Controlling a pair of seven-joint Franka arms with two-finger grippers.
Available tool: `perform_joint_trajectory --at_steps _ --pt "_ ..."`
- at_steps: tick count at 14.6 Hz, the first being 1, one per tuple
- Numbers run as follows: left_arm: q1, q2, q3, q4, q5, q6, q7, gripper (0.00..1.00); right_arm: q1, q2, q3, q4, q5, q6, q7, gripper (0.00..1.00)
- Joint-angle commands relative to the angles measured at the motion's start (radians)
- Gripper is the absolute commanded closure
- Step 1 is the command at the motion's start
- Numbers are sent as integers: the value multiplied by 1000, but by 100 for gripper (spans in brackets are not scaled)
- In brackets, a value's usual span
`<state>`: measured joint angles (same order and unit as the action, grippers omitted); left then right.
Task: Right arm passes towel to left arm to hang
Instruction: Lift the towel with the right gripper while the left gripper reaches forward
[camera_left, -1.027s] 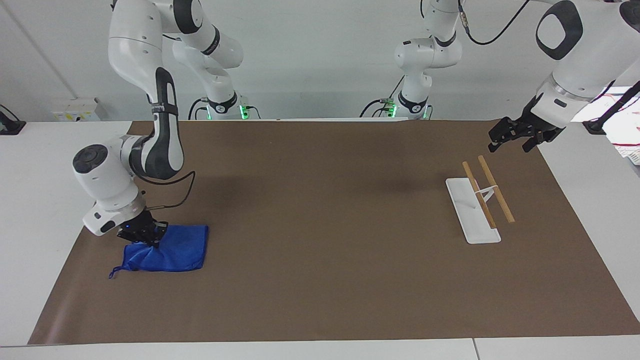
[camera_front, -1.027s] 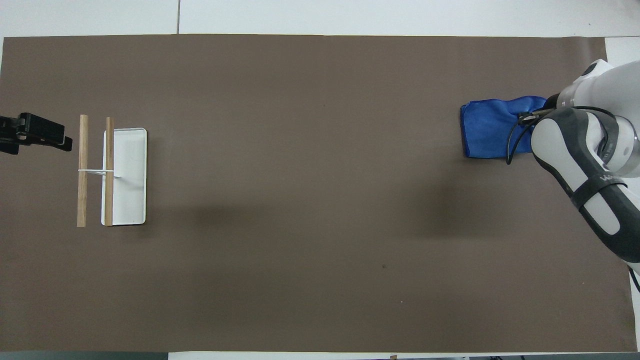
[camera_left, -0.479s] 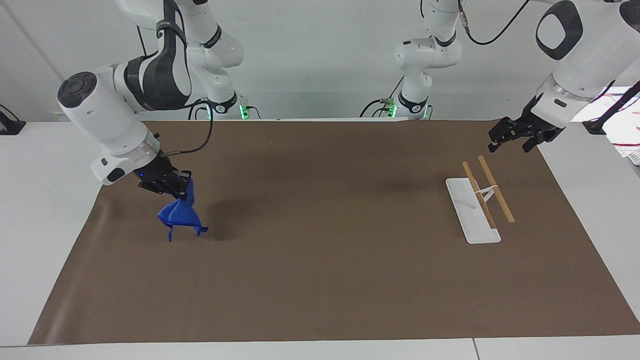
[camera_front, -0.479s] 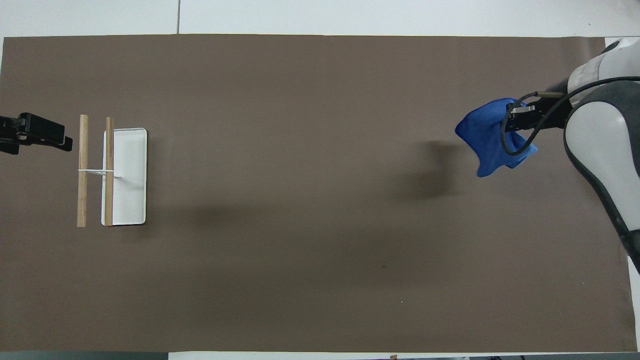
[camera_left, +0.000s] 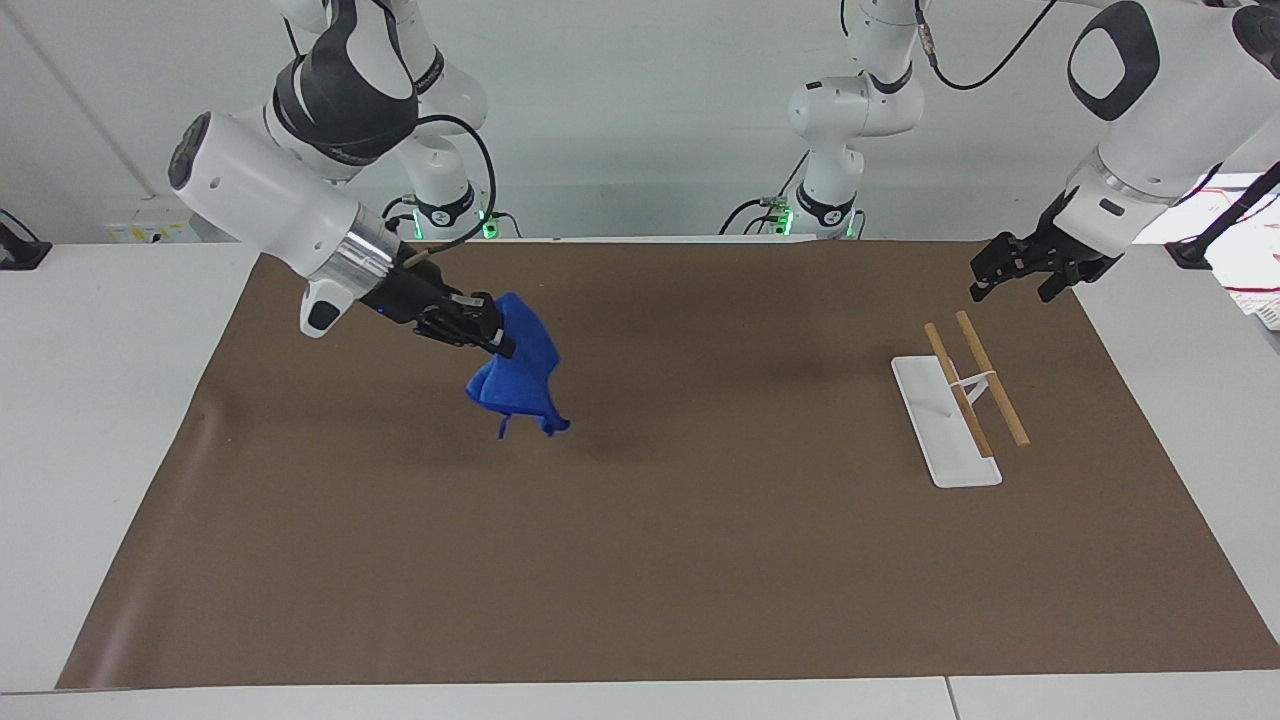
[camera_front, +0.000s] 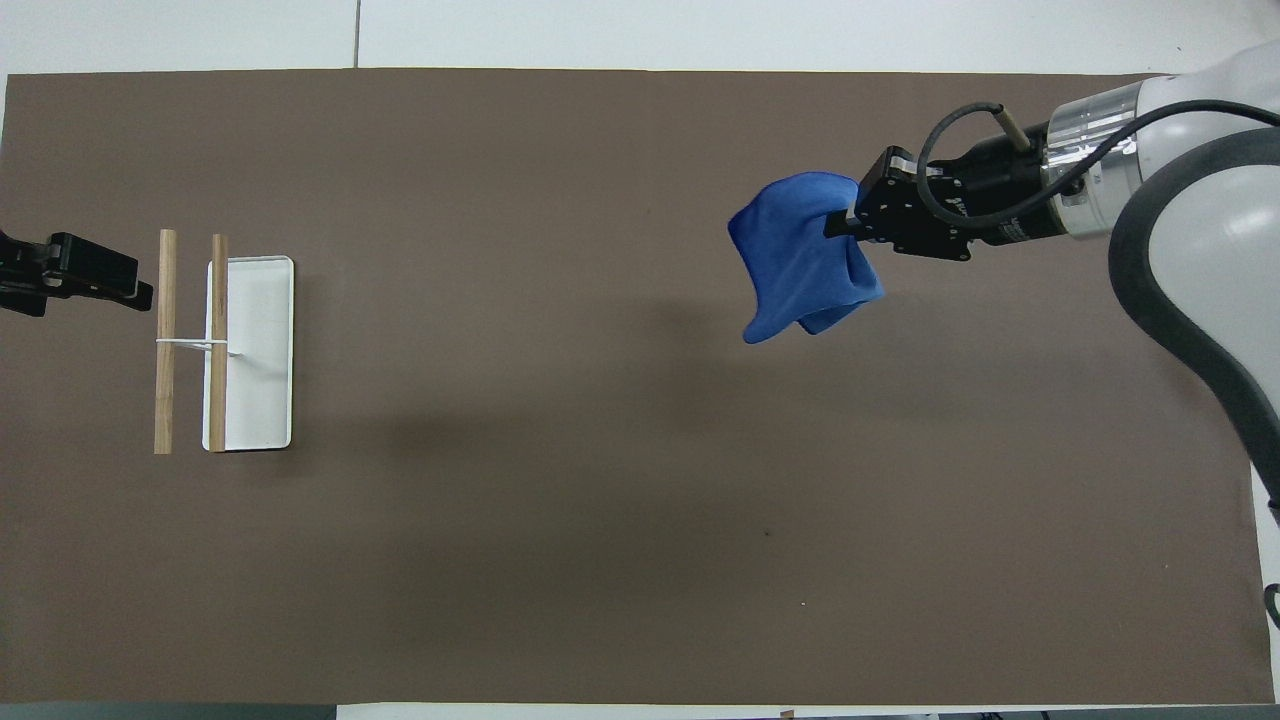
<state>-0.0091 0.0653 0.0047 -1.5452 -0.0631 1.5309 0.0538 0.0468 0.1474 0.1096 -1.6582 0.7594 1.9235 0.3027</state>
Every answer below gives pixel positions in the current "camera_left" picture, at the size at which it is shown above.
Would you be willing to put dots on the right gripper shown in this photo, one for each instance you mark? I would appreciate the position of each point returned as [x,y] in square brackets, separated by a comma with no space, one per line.
[408,293]

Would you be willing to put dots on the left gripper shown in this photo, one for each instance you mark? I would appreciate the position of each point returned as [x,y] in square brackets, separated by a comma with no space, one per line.
[1068,245]

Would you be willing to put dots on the blue towel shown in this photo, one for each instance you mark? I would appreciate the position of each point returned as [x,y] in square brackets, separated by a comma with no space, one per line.
[525,355]

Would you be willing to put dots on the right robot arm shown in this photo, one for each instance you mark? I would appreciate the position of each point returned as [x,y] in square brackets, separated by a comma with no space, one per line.
[265,190]

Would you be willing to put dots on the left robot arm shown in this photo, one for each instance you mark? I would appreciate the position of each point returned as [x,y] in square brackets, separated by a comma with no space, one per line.
[1140,140]

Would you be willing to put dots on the white rack with wooden bars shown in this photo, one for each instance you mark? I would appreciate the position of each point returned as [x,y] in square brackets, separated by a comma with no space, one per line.
[945,420]

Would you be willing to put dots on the black stand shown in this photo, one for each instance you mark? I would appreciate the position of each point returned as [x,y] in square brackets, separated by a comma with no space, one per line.
[1215,225]
[20,250]

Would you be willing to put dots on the white wall socket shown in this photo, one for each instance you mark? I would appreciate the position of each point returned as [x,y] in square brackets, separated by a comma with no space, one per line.
[148,232]

